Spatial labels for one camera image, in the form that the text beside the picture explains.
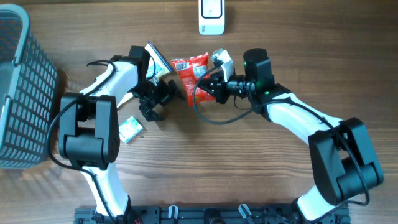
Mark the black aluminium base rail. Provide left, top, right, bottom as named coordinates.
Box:
left=73, top=204, right=351, bottom=224

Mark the teal tissue pack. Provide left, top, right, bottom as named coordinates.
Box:
left=119, top=116, right=144, bottom=144

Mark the white barcode scanner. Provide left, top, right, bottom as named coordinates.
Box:
left=198, top=0, right=225, bottom=35

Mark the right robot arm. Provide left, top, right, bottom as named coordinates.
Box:
left=194, top=48, right=384, bottom=223

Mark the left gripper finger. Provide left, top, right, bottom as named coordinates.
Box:
left=139, top=103, right=164, bottom=122
left=168, top=79, right=186, bottom=101

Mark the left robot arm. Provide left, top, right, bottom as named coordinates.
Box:
left=57, top=45, right=182, bottom=223

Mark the grey plastic shopping basket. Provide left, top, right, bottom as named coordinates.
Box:
left=1, top=4, right=60, bottom=169

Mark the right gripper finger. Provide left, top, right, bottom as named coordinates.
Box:
left=197, top=73, right=218, bottom=89
left=198, top=88, right=215, bottom=101

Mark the red snack bag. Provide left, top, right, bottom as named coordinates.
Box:
left=172, top=52, right=209, bottom=106

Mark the large cream snack bag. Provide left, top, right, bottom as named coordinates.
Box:
left=111, top=42, right=171, bottom=106

